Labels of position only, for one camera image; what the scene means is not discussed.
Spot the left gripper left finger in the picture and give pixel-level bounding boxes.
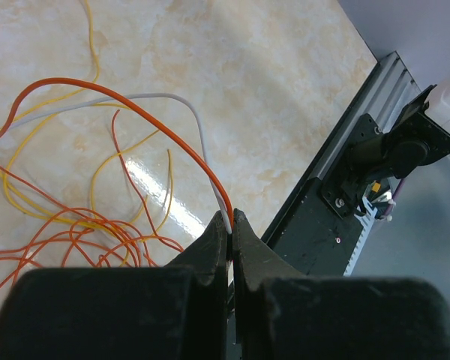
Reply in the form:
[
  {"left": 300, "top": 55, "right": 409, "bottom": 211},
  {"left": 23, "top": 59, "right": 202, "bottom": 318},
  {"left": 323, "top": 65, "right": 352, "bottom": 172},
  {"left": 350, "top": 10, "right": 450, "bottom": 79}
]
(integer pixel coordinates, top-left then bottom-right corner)
[{"left": 0, "top": 213, "right": 228, "bottom": 359}]

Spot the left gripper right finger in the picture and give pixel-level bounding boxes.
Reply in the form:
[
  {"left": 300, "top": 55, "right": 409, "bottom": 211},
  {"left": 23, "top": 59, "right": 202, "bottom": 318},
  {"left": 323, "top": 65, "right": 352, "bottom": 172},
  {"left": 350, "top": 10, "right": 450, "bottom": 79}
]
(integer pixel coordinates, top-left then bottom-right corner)
[{"left": 232, "top": 210, "right": 450, "bottom": 359}]

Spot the orange thin cable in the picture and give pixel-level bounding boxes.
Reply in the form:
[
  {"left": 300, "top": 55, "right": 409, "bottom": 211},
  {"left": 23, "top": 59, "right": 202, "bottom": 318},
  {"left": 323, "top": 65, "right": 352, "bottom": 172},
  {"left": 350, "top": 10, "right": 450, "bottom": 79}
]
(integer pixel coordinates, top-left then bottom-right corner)
[{"left": 0, "top": 77, "right": 234, "bottom": 307}]

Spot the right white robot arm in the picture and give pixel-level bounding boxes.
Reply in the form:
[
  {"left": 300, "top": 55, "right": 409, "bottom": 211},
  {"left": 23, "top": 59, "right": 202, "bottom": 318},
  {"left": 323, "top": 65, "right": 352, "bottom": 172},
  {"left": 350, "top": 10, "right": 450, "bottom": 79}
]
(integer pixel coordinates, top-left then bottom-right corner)
[{"left": 347, "top": 77, "right": 450, "bottom": 182}]

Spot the grey cable duct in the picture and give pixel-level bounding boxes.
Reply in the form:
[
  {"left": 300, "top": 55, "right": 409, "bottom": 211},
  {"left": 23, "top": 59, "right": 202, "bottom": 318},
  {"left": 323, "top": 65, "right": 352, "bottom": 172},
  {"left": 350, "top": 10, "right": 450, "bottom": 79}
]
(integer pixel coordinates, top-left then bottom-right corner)
[{"left": 343, "top": 196, "right": 377, "bottom": 276}]

